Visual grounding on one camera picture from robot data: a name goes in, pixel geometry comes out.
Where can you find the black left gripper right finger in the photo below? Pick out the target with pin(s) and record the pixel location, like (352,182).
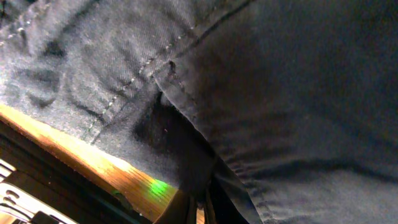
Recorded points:
(218,208)

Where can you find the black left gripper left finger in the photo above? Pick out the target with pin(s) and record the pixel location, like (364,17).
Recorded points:
(182,209)

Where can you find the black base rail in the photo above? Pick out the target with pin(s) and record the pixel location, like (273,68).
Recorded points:
(38,188)

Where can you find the navy blue shorts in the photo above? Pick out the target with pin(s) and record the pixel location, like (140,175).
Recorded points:
(292,104)

